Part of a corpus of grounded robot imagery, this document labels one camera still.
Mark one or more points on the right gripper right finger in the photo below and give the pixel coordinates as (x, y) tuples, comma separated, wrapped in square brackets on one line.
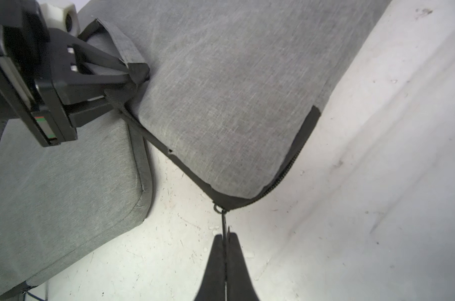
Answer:
[(238, 280)]

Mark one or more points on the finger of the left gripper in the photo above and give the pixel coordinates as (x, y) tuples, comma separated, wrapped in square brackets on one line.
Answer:
[(81, 72), (83, 113)]

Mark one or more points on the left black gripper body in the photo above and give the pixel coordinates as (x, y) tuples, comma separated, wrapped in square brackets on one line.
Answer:
[(26, 88)]

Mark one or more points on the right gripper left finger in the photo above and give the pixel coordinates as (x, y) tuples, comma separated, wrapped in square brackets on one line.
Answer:
[(212, 287)]

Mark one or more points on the grey laptop bag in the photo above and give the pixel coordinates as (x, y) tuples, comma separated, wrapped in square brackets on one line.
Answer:
[(236, 87), (58, 204)]

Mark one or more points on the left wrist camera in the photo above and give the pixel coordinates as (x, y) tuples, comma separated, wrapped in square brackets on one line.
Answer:
[(61, 15)]

